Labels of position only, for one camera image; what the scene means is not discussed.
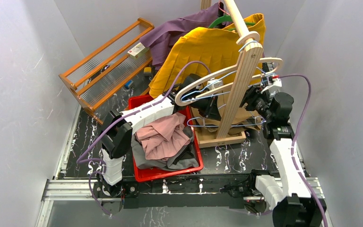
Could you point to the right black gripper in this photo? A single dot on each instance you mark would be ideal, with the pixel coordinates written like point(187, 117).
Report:
point(251, 95)

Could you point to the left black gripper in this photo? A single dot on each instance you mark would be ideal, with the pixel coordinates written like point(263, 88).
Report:
point(204, 104)

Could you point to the beige plastic hanger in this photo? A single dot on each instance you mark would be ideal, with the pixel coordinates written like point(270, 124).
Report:
point(225, 72)

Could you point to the pink ruffled garment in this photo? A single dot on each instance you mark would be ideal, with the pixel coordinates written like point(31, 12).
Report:
point(164, 134)

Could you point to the grey pleated skirt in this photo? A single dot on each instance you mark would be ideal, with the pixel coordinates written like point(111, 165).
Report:
point(183, 159)

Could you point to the khaki tan garment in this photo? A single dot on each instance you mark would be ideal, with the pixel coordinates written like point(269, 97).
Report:
point(242, 121)

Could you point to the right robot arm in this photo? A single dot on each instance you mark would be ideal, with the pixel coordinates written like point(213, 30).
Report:
point(292, 201)

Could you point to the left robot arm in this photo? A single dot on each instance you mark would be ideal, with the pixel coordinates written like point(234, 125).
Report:
point(118, 131)

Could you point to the green hanger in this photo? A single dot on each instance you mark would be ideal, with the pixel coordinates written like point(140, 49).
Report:
point(221, 21)

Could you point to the wooden clothes rack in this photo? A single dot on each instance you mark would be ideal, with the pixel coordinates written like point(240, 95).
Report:
point(236, 94)

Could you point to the mustard yellow garment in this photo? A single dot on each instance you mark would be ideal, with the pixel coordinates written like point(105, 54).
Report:
point(209, 50)

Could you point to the small yellow black object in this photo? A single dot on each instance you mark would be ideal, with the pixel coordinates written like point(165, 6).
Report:
point(147, 71)

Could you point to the purple garment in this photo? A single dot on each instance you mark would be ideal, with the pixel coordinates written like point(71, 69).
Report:
point(181, 31)

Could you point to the small blue object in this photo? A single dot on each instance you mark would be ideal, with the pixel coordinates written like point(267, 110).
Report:
point(129, 84)

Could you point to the small white box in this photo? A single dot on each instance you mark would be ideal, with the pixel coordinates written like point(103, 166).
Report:
point(137, 51)

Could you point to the red plastic tray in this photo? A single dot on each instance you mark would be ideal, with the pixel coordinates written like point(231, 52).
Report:
point(154, 173)

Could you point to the orange wooden shoe rack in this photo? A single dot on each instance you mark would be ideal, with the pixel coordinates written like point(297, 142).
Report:
point(95, 79)

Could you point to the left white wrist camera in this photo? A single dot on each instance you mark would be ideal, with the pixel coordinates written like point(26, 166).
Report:
point(213, 84)

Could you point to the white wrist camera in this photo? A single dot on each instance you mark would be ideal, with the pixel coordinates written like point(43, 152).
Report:
point(272, 84)
point(213, 84)

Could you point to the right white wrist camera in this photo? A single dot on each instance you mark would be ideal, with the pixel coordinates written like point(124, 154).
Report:
point(272, 84)

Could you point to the black metal base frame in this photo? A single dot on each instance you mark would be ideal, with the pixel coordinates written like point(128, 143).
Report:
point(234, 191)

